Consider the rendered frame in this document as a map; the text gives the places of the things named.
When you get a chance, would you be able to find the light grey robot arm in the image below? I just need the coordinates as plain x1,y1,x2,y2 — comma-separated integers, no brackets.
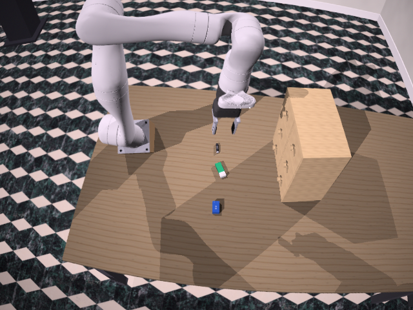
76,0,265,149

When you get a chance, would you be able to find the blue nine-volt battery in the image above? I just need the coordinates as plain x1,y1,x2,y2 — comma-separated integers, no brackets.
212,201,219,214

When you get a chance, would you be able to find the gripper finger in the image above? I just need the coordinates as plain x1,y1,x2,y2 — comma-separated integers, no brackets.
212,111,218,134
231,117,241,134

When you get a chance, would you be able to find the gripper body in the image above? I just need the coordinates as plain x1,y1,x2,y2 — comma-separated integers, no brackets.
212,70,256,118

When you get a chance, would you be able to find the green and white eraser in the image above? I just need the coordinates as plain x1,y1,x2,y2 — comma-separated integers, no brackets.
215,162,226,178

